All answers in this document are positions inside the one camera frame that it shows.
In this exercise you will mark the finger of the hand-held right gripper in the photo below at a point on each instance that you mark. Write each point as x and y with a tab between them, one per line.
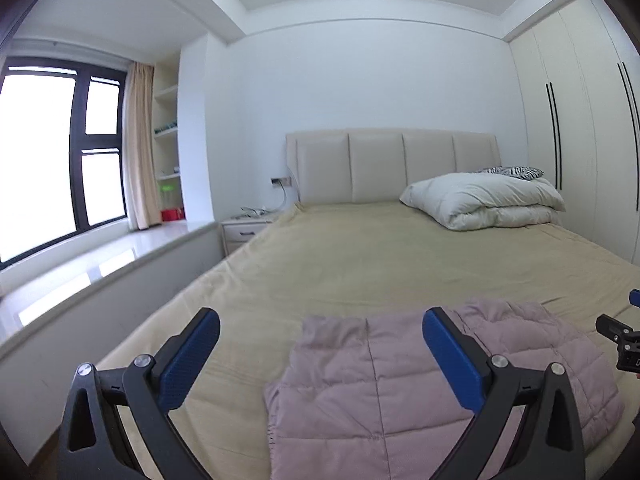
612	326
635	297

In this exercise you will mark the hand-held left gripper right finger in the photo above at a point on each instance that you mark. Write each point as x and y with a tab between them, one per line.
455	365

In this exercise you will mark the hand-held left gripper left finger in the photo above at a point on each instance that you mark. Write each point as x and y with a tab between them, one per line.
190	360

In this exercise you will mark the mauve quilted hooded jacket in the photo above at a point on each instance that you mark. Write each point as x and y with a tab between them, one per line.
350	385

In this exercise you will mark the white nightstand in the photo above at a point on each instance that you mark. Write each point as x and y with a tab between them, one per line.
240	237

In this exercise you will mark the white window sill bench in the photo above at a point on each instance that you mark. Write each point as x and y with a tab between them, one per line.
100	260

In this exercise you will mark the red box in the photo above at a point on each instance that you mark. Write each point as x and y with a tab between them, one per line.
172	214

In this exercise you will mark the tan bed cover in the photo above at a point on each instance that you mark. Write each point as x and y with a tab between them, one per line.
350	260

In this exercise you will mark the white folded duvet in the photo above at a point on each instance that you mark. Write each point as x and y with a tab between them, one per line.
480	200

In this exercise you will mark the zebra striped pillow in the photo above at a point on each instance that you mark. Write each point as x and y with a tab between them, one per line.
520	172

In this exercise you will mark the green plastic container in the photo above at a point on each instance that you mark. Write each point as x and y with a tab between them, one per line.
168	190

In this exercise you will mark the beige curtain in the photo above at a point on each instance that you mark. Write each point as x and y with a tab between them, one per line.
140	160

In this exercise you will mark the beige padded headboard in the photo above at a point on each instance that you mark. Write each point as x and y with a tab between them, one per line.
375	165

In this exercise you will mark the white built-in shelf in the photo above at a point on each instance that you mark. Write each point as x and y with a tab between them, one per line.
167	132

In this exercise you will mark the black framed window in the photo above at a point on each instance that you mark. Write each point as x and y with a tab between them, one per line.
77	160

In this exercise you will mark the green items on shelf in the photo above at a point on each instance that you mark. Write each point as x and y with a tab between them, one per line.
166	127

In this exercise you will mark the wall socket panel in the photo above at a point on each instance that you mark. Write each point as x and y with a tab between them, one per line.
281	180

